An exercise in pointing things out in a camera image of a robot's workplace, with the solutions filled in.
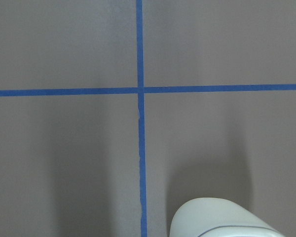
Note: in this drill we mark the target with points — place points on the cream lidded plastic container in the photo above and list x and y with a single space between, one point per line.
217 217

